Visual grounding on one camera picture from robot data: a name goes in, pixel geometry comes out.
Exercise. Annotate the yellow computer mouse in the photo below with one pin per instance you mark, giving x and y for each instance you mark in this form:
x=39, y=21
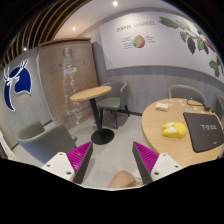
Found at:
x=174, y=130

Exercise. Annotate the black mouse pad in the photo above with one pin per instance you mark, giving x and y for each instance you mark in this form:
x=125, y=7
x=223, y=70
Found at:
x=205, y=131

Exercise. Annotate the coffee cherries wall mural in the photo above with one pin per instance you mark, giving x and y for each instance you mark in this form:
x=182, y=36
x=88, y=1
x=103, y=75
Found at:
x=159, y=39

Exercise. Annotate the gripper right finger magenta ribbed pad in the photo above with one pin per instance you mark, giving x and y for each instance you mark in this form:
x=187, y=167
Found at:
x=151, y=165

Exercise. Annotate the grey armchair near left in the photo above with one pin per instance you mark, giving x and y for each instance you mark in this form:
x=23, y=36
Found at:
x=44, y=144

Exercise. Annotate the grey chair behind round table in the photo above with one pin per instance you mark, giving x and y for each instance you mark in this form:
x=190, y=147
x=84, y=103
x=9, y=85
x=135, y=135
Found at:
x=186, y=92

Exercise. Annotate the person's bare knee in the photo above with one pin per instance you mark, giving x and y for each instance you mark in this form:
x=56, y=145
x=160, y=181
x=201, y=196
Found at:
x=124, y=179

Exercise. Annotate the grey chair behind small table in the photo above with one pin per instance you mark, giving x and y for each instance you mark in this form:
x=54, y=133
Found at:
x=115, y=100

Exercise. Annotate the small round pedestal table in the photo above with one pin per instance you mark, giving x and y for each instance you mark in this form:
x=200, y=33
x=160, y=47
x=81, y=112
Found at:
x=101, y=135

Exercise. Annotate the round wooden table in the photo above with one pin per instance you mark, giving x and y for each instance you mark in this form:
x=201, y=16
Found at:
x=180, y=149

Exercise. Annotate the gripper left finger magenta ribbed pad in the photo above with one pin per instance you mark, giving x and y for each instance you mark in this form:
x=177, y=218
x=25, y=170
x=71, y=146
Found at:
x=71, y=166

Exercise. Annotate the blue deer logo sign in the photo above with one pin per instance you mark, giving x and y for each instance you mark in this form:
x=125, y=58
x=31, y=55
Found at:
x=18, y=80

